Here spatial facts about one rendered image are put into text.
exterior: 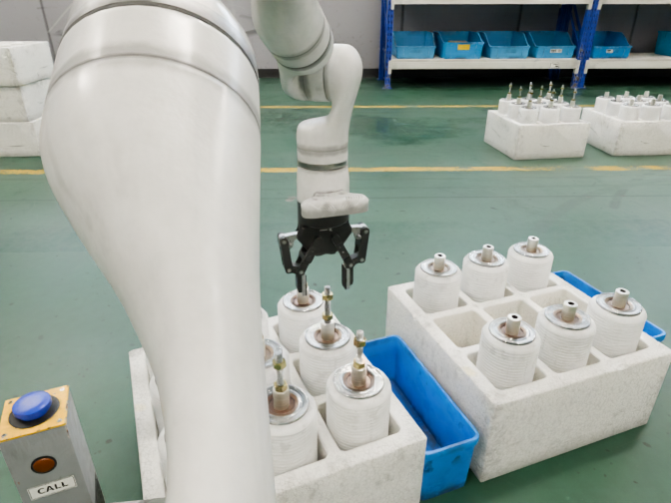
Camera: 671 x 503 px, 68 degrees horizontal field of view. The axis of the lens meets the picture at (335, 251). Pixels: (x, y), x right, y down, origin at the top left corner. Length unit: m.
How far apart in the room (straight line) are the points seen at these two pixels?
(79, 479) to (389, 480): 0.42
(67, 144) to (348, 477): 0.63
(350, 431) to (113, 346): 0.74
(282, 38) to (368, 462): 0.55
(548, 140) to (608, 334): 1.92
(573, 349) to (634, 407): 0.22
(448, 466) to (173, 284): 0.78
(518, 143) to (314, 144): 2.17
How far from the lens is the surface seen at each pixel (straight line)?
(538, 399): 0.91
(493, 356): 0.88
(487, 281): 1.09
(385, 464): 0.78
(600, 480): 1.06
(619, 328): 1.02
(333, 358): 0.80
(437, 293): 1.03
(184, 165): 0.18
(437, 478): 0.91
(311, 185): 0.68
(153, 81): 0.20
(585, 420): 1.05
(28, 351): 1.41
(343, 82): 0.64
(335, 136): 0.66
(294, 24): 0.51
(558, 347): 0.95
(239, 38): 0.25
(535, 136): 2.80
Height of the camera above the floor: 0.75
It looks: 27 degrees down
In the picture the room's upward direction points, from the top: straight up
